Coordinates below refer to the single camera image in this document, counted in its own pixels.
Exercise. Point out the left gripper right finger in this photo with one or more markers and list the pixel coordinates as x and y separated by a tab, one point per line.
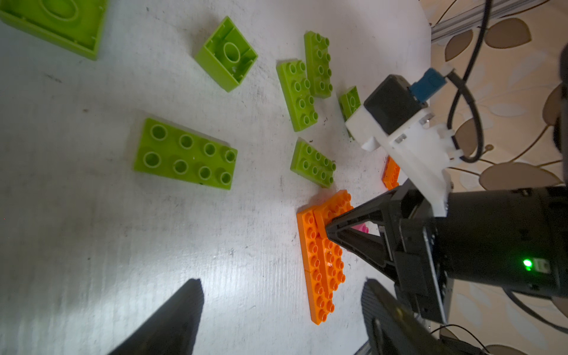
392	329

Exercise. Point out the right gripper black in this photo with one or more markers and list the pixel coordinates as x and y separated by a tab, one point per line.
515	240

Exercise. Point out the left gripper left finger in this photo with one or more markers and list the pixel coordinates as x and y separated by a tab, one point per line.
173	328

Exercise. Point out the orange brick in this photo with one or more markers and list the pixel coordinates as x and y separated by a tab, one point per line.
338	204
308	239
320	301
391	174
330	254

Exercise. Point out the pink small square brick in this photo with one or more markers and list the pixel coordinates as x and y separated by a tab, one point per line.
362	228

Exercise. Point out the green brick lower centre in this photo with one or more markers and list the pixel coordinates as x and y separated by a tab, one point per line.
312	165

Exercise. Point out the green brick upside down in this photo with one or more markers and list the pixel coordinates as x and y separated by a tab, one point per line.
349	102

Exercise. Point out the green brick tilted centre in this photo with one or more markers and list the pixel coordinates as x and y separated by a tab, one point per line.
297	92

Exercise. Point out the green brick lower left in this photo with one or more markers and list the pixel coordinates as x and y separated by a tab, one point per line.
167	151

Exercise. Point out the green brick upper centre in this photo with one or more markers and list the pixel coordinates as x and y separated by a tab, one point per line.
318	64

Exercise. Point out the small green square brick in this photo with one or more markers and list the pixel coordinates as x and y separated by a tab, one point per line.
227	56

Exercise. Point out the green brick far left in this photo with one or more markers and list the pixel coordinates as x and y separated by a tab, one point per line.
75	25

